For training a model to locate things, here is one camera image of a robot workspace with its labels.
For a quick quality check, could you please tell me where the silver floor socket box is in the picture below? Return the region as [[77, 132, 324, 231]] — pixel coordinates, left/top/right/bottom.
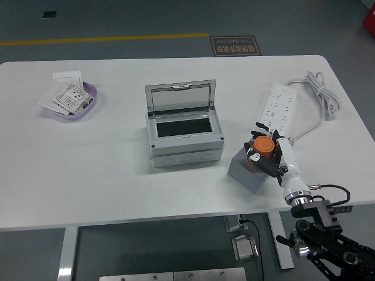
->
[[231, 234, 260, 262]]

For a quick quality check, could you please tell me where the white power cord with plug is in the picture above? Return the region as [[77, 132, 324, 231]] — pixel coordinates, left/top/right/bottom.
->
[[284, 70, 342, 146]]

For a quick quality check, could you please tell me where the socket panel in printed wrap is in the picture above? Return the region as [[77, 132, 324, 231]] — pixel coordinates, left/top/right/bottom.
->
[[52, 84, 95, 115]]

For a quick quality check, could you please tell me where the white power strip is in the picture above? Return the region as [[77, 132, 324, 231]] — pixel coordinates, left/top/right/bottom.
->
[[258, 83, 298, 139]]

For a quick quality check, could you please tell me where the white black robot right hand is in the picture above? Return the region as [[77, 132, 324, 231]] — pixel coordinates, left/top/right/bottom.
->
[[244, 122, 312, 200]]

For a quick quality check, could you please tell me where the orange cylinder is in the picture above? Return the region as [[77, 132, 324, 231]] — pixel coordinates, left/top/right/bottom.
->
[[253, 136, 277, 160]]

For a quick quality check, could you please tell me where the grey cube with round hole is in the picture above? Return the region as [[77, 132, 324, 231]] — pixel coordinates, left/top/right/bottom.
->
[[227, 142, 275, 194]]

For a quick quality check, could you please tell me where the white table leg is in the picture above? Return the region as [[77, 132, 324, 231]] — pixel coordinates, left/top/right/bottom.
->
[[57, 226, 80, 281], [267, 211, 295, 270]]

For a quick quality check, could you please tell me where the white flat packet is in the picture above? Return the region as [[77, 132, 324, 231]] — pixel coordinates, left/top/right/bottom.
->
[[39, 83, 69, 115]]

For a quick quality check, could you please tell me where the transparent hinged box lid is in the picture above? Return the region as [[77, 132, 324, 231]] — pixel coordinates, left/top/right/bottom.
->
[[144, 78, 217, 116]]

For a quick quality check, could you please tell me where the grey plastic junction box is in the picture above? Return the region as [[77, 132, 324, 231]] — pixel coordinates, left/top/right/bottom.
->
[[145, 112, 225, 169]]

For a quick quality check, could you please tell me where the black floor cable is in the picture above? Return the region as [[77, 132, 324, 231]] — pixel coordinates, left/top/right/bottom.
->
[[239, 215, 265, 281]]

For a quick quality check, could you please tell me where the white wall switch plate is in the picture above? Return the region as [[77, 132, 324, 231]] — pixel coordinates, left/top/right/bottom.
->
[[52, 70, 84, 88]]

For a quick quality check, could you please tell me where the brown floor sign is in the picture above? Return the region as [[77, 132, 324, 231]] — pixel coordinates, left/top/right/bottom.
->
[[209, 35, 261, 57]]

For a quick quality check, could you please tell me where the silver metal bracket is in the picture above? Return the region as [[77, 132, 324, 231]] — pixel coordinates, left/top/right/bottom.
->
[[224, 215, 243, 233]]

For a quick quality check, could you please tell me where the purple plastic tray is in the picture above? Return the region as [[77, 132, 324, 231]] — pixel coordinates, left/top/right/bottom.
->
[[43, 81, 98, 120]]

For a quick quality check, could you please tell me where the red object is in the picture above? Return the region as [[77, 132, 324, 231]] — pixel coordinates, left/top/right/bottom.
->
[[362, 5, 375, 32]]

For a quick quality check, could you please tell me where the grey metal plate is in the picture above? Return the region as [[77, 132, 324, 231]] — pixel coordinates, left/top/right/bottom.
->
[[173, 267, 247, 281], [99, 272, 174, 281]]

